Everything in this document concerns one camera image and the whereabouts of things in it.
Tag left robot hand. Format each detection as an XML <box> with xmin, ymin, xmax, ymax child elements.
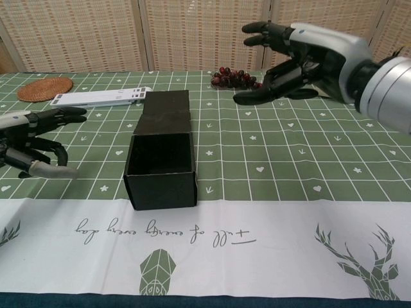
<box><xmin>0</xmin><ymin>107</ymin><xmax>88</xmax><ymax>180</ymax></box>

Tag round woven brown coaster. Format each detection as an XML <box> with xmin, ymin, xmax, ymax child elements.
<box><xmin>17</xmin><ymin>76</ymin><xmax>73</xmax><ymax>103</ymax></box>

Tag bamboo folding screen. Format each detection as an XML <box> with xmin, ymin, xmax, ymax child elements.
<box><xmin>0</xmin><ymin>0</ymin><xmax>411</xmax><ymax>73</ymax></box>

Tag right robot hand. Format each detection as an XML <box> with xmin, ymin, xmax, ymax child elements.
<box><xmin>233</xmin><ymin>21</ymin><xmax>375</xmax><ymax>107</ymax></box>

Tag white folding stand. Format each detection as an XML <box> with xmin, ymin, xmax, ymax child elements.
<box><xmin>50</xmin><ymin>87</ymin><xmax>153</xmax><ymax>108</ymax></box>

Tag green grid tablecloth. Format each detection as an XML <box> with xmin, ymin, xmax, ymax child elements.
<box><xmin>0</xmin><ymin>69</ymin><xmax>411</xmax><ymax>308</ymax></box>

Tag black cardboard box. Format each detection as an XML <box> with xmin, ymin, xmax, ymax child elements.
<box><xmin>123</xmin><ymin>89</ymin><xmax>198</xmax><ymax>212</ymax></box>

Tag bunch of red grapes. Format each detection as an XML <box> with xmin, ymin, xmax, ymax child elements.
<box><xmin>211</xmin><ymin>66</ymin><xmax>265</xmax><ymax>91</ymax></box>

